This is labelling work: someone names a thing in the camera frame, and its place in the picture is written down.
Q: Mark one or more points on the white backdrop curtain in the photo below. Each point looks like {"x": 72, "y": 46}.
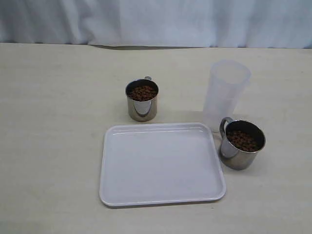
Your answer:
{"x": 163, "y": 23}

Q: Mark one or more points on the white plastic tray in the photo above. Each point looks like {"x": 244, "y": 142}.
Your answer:
{"x": 168, "y": 163}

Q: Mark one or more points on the brown pellets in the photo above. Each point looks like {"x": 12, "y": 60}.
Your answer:
{"x": 242, "y": 140}
{"x": 143, "y": 93}

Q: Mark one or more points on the steel mug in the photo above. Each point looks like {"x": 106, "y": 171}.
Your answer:
{"x": 230, "y": 155}
{"x": 142, "y": 111}

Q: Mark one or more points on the translucent plastic pitcher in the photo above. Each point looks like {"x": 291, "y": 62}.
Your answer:
{"x": 227, "y": 81}

